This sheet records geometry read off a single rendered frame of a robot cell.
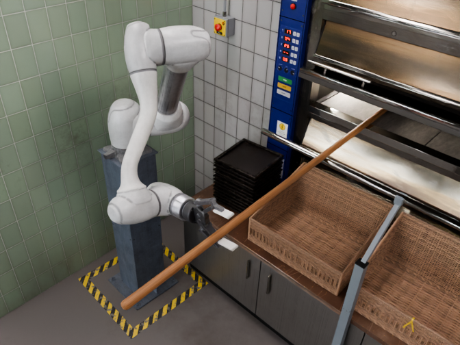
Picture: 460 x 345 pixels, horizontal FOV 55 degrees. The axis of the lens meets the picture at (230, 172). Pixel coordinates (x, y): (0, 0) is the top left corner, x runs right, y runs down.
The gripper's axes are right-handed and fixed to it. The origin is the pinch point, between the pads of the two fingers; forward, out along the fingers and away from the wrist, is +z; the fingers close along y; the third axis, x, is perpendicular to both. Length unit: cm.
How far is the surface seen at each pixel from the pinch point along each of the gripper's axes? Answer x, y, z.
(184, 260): 16.7, 3.1, -5.2
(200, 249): 9.8, 3.5, -5.2
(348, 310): -42, 62, 21
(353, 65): -104, -21, -15
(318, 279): -53, 66, -1
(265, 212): -66, 53, -43
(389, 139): -104, 12, 5
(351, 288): -43, 49, 22
